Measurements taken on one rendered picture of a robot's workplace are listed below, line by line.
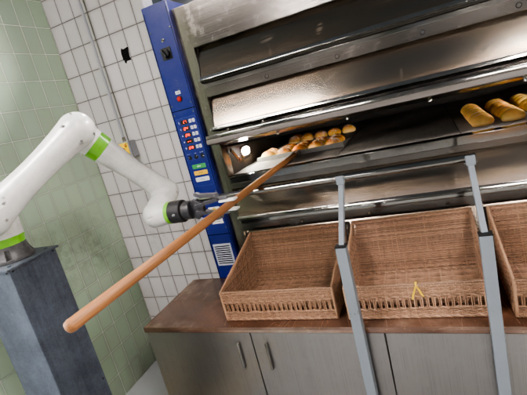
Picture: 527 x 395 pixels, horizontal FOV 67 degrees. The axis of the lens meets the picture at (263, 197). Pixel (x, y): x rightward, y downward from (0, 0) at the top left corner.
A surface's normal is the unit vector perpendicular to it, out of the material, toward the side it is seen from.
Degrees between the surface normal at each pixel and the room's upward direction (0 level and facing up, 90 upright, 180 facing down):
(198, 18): 90
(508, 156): 70
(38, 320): 90
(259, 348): 90
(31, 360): 90
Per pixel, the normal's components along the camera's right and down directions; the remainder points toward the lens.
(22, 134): 0.90, -0.14
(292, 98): -0.41, -0.04
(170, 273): -0.35, 0.30
